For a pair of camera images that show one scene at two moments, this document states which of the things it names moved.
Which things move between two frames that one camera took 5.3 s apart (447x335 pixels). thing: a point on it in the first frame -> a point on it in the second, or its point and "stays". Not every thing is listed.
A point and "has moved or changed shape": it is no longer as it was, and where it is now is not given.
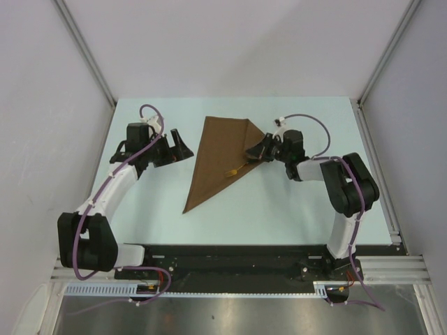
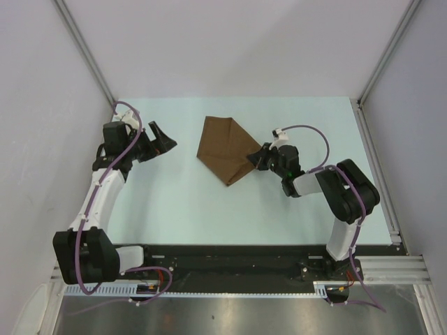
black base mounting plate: x=245 y=264 stays
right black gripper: x=260 y=151 -> x=258 y=159
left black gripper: x=178 y=152 -> x=159 y=146
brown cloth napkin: x=221 y=155 has moved or changed shape
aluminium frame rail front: x=371 y=269 stays
